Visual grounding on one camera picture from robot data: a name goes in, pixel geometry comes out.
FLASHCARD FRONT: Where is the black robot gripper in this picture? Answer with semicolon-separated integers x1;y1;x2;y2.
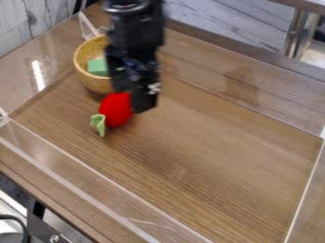
105;9;163;114

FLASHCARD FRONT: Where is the red felt fruit green leaf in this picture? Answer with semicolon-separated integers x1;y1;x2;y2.
89;92;133;138

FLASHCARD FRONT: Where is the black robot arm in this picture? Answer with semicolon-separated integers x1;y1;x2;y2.
103;0;163;113

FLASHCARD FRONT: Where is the green rectangular block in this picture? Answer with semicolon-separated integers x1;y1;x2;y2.
86;59;109;77

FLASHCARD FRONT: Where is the wooden bowl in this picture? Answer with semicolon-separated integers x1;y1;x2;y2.
72;35;112;95

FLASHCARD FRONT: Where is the metal table leg background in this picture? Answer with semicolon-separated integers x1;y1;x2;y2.
284;9;319;60

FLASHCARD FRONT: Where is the clear acrylic tray wall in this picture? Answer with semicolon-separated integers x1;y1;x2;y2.
0;19;325;243

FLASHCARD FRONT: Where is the black metal table frame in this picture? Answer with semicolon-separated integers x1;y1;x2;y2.
24;198;81;243

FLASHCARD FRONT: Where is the black cable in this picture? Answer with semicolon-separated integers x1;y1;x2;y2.
0;214;30;243

